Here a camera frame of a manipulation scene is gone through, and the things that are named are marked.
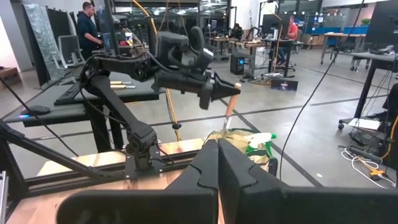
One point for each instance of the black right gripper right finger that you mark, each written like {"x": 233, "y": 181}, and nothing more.
{"x": 239, "y": 174}

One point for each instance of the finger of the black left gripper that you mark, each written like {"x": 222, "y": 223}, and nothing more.
{"x": 222, "y": 86}
{"x": 219, "y": 95}

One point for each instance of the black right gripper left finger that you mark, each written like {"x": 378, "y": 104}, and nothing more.
{"x": 202, "y": 174}

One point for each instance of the green spray bottle white nozzle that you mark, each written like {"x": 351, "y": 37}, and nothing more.
{"x": 258, "y": 138}

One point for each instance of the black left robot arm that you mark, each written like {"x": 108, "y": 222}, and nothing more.
{"x": 118, "y": 105}

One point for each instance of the black lit computer tower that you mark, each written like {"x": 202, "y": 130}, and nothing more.
{"x": 237, "y": 64}

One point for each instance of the person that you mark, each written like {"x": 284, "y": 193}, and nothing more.
{"x": 85, "y": 31}
{"x": 292, "y": 31}
{"x": 237, "y": 31}

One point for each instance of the black floor box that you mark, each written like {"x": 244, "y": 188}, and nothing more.
{"x": 284, "y": 84}

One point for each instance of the black side desk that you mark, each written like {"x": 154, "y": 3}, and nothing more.
{"x": 77, "y": 104}

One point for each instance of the black keyboard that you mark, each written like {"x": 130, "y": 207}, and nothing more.
{"x": 68, "y": 93}

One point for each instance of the grey office chair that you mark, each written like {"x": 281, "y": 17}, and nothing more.
{"x": 70, "y": 49}

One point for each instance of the white paper sheet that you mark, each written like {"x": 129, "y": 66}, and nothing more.
{"x": 365, "y": 124}

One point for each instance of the grey padded panel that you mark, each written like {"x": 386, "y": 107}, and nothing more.
{"x": 43, "y": 40}

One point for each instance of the black computer mouse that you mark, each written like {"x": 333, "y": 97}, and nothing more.
{"x": 37, "y": 109}

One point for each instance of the black wheeled desk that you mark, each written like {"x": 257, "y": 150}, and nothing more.
{"x": 373, "y": 62}

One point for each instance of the black monitor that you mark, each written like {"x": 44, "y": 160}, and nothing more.
{"x": 384, "y": 21}

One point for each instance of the brown wooden crate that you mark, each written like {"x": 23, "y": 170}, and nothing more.
{"x": 9, "y": 77}

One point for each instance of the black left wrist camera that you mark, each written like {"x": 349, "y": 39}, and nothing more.
{"x": 171, "y": 46}

